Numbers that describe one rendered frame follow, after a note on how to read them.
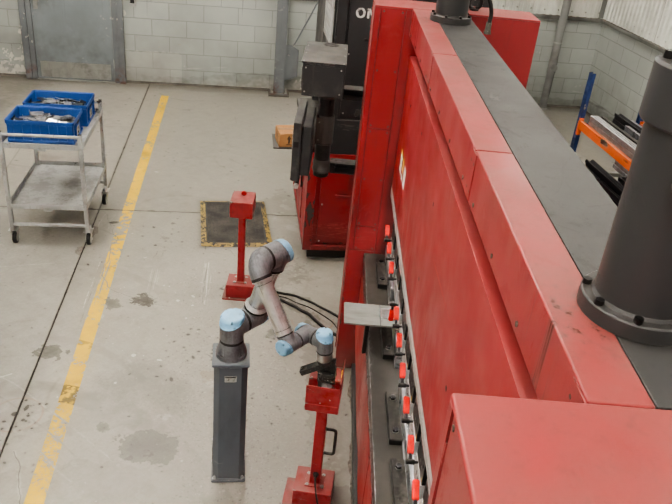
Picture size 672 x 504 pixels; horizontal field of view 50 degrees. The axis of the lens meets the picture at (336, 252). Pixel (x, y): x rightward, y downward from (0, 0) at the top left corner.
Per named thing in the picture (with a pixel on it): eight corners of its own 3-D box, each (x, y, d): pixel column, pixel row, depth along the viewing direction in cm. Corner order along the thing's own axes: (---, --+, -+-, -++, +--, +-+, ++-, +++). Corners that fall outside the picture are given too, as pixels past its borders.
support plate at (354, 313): (343, 303, 359) (344, 301, 358) (396, 308, 359) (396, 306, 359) (343, 324, 343) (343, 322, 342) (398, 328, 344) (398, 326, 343)
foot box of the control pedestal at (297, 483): (287, 477, 385) (288, 461, 380) (333, 485, 384) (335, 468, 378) (280, 507, 368) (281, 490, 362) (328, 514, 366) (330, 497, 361)
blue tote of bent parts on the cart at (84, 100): (35, 110, 610) (33, 89, 601) (96, 113, 616) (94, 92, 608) (24, 124, 578) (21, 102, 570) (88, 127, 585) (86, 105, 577)
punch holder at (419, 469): (413, 469, 250) (419, 433, 242) (437, 470, 250) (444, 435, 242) (416, 502, 237) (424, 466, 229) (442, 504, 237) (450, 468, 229)
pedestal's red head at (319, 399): (310, 383, 353) (313, 354, 345) (342, 388, 352) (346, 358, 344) (304, 410, 336) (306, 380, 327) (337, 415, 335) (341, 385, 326)
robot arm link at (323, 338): (322, 323, 325) (337, 330, 320) (322, 343, 330) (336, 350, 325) (311, 331, 319) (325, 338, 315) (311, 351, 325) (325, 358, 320)
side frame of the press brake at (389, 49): (334, 344, 495) (373, -4, 384) (457, 354, 497) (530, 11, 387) (334, 367, 473) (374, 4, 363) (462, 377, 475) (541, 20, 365)
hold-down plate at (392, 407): (385, 396, 317) (385, 390, 315) (397, 397, 317) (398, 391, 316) (388, 444, 291) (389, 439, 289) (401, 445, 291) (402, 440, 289)
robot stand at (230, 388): (210, 482, 378) (211, 365, 341) (212, 457, 393) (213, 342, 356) (245, 482, 380) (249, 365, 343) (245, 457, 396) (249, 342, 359)
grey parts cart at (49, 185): (36, 197, 650) (23, 95, 604) (111, 200, 659) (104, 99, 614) (7, 245, 572) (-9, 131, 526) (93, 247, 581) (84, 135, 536)
